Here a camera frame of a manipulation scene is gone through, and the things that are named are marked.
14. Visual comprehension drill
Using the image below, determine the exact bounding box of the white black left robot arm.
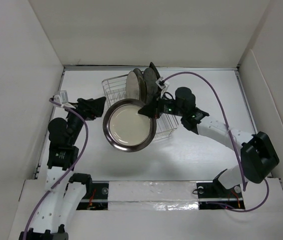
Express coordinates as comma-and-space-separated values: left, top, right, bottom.
19, 94, 106, 240

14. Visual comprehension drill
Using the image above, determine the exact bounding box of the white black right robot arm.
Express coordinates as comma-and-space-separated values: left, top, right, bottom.
139, 87, 280, 197

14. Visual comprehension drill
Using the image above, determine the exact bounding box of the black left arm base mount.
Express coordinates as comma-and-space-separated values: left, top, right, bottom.
77, 181, 109, 211

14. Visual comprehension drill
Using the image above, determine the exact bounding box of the beige plate with brown rim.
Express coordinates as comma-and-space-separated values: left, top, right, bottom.
102, 98, 157, 153

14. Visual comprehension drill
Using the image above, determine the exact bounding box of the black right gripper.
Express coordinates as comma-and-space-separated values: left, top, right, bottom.
138, 90, 186, 119

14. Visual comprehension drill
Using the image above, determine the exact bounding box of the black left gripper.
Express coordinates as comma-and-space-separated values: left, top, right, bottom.
61, 96, 105, 145

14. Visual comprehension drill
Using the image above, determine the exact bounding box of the black square floral plate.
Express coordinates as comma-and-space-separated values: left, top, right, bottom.
149, 61, 161, 98

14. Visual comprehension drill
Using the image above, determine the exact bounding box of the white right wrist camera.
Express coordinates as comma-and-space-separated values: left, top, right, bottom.
155, 77, 170, 92

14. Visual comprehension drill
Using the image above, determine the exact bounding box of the grey round deer plate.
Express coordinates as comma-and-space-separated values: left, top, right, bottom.
143, 67, 158, 105

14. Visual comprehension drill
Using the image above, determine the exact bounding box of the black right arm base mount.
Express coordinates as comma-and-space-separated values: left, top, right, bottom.
192, 181, 245, 210

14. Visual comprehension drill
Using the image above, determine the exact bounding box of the silver wire dish rack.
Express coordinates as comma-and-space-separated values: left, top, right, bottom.
101, 74, 179, 140

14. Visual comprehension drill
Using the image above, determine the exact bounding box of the black rimmed striped round plate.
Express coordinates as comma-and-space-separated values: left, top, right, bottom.
133, 68, 147, 103

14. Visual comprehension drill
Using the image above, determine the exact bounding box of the beige plate with tree pattern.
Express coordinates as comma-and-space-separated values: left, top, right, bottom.
125, 69, 141, 100

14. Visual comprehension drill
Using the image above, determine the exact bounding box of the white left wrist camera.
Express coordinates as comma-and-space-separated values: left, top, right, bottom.
53, 90, 69, 105

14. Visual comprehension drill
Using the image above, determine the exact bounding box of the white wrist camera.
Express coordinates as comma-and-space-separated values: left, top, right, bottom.
53, 90, 69, 105
155, 77, 170, 92

